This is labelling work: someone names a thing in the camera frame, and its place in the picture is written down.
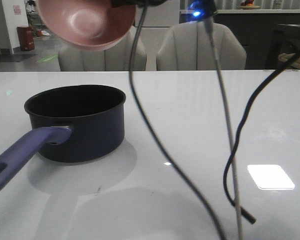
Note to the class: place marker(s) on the right beige upholstered chair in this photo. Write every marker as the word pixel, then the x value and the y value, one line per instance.
pixel 186 47

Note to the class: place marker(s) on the red trash bin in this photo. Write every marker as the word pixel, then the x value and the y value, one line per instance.
pixel 25 37

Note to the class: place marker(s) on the dark blue saucepan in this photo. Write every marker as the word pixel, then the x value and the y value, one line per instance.
pixel 70 124

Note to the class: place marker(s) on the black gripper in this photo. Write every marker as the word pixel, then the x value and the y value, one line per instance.
pixel 139 3

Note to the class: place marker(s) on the beige upholstered chair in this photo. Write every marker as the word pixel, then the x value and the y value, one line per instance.
pixel 186 47
pixel 116 58

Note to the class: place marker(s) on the fruit bowl on counter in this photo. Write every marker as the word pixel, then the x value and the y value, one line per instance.
pixel 248 5

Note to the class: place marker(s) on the dark kitchen counter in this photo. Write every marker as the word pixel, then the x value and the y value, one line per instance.
pixel 253 29

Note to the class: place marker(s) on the black side table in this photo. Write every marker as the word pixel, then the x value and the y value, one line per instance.
pixel 280 34

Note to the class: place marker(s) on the left beige upholstered chair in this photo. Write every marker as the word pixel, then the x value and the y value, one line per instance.
pixel 116 58

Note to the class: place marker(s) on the pink plastic bowl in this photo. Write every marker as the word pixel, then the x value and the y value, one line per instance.
pixel 92 25

